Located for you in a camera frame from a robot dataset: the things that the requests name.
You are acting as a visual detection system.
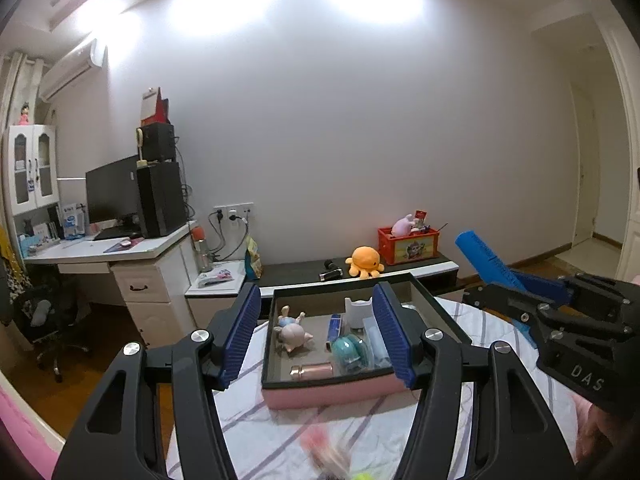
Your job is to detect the cream bed frame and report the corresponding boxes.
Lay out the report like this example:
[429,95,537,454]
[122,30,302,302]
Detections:
[0,367,68,448]

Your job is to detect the small black speaker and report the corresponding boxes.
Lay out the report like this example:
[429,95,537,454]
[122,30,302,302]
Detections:
[142,122,177,164]

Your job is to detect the orange octopus plush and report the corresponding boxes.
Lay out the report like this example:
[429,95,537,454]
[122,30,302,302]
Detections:
[345,245,385,280]

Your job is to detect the white desk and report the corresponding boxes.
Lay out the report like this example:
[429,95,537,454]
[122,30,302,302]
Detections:
[22,220,199,347]

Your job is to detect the black office chair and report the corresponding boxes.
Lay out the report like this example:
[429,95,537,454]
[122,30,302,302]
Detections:
[12,284,94,384]

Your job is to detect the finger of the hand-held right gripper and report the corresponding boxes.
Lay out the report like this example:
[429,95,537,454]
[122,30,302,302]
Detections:
[462,282,557,347]
[455,230,626,307]

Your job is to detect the red plastic crate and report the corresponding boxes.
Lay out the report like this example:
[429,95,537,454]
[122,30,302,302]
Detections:
[377,225,440,266]

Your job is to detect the striped white bed sheet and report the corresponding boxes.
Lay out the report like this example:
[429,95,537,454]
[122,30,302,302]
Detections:
[165,295,581,480]

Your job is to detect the white room door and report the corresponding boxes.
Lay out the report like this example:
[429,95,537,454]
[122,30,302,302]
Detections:
[569,80,602,249]

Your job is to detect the red white box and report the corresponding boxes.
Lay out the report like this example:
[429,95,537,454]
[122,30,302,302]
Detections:
[140,87,171,126]

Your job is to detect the teal round container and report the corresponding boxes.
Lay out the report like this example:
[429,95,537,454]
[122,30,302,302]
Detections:
[331,336,366,374]

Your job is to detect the pink pig figure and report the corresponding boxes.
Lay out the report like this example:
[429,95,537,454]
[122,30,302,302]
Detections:
[272,323,315,357]

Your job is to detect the white wall socket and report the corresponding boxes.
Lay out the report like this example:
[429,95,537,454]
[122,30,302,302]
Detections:
[213,202,255,224]

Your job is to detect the black computer monitor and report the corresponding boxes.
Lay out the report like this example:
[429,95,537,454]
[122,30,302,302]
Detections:
[85,155,143,227]

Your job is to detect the printed flat packet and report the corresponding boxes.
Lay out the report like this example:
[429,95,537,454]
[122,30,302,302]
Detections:
[197,269,235,289]

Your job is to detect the small blue pink figure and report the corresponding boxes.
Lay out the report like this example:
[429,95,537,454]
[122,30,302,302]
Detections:
[277,304,307,329]

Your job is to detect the pink metal bottle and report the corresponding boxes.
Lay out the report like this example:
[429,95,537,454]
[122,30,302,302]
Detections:
[290,362,335,381]

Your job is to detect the clear plastic case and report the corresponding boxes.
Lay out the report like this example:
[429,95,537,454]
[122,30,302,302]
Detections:
[362,317,392,369]

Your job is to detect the person's right hand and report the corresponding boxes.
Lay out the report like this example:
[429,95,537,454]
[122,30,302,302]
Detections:
[570,390,640,466]

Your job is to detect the pink blanket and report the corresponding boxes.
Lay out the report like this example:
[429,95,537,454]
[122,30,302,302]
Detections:
[0,385,63,480]

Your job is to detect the pink storage box dark rim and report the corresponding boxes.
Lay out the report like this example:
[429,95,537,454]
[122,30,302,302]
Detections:
[261,272,473,412]

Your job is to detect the pink plush toy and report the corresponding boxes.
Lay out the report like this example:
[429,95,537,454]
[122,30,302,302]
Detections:
[390,213,416,237]

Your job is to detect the black power cable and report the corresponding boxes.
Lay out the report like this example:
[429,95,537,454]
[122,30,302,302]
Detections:
[206,209,251,262]

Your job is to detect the white air conditioner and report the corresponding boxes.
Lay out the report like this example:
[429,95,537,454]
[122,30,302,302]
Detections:
[39,40,107,101]

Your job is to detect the pink blurry toy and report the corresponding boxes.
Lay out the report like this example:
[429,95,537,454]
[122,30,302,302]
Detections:
[299,422,354,477]

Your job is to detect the blue white desk box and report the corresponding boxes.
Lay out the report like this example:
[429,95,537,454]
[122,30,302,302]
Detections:
[62,202,89,239]

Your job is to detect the white glass-door cabinet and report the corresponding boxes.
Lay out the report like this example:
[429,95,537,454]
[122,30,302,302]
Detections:
[2,124,61,218]

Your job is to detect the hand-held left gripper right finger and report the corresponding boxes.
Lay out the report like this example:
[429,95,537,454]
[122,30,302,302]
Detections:
[372,281,576,480]

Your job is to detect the clear bottle red cap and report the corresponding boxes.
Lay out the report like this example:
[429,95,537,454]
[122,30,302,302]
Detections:
[192,226,214,274]

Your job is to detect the black computer tower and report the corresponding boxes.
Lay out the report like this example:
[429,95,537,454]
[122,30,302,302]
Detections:
[136,161,187,240]

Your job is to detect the yellow black garment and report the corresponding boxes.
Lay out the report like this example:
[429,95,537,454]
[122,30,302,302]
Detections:
[0,225,34,326]

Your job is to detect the yellow blue snack bag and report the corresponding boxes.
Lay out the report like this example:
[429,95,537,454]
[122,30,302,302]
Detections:
[243,235,264,279]

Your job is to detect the blue tube box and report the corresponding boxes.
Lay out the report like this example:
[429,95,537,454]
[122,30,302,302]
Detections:
[325,313,347,354]

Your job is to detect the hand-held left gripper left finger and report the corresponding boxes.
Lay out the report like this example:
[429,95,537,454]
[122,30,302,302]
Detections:
[52,282,262,480]

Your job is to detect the black white low cabinet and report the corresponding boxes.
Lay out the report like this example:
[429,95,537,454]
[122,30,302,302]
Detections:
[185,252,461,313]

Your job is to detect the white cat-ear container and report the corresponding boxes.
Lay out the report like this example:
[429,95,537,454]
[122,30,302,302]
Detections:
[344,297,377,332]

